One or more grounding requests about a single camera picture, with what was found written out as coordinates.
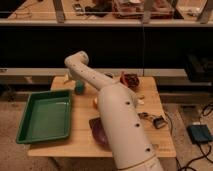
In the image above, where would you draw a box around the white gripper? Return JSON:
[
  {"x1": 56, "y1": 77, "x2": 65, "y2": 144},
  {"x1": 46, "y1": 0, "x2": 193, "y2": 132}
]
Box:
[{"x1": 64, "y1": 72, "x2": 81, "y2": 83}]

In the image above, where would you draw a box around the green sponge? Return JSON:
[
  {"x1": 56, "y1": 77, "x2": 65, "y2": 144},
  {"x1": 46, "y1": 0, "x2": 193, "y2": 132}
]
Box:
[{"x1": 74, "y1": 80, "x2": 85, "y2": 95}]

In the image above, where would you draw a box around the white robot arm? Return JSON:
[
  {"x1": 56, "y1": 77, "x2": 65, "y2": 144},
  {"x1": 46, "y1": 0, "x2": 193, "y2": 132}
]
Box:
[{"x1": 64, "y1": 51, "x2": 164, "y2": 171}]

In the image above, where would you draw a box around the white cup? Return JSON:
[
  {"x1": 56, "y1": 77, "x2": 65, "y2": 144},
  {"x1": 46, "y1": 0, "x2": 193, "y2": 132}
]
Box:
[{"x1": 105, "y1": 73, "x2": 114, "y2": 79}]

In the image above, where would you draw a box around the red basket with items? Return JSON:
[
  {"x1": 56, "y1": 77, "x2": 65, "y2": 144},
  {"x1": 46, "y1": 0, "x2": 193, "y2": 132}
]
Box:
[{"x1": 120, "y1": 72, "x2": 140, "y2": 89}]

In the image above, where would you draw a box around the purple bowl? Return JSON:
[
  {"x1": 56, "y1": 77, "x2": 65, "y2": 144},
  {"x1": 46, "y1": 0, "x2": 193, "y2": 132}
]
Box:
[{"x1": 92, "y1": 119, "x2": 108, "y2": 146}]

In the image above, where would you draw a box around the dark brown square plate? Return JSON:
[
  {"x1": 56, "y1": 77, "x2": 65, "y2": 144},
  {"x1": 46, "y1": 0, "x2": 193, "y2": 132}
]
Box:
[{"x1": 89, "y1": 117, "x2": 100, "y2": 129}]

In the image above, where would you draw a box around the green plastic tray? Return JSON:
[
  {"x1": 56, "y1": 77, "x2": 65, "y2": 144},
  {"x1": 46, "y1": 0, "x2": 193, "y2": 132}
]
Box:
[{"x1": 16, "y1": 90, "x2": 72, "y2": 144}]

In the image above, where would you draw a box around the black box on shelf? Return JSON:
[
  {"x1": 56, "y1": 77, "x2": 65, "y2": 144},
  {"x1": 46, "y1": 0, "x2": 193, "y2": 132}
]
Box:
[{"x1": 185, "y1": 54, "x2": 213, "y2": 82}]

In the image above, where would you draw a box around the blue foot pedal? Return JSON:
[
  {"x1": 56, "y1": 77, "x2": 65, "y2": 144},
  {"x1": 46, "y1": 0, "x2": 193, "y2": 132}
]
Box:
[{"x1": 187, "y1": 125, "x2": 213, "y2": 144}]

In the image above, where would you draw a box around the black handled knife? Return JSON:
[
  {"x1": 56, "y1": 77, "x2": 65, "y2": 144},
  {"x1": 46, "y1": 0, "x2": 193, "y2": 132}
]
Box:
[{"x1": 138, "y1": 112, "x2": 167, "y2": 129}]

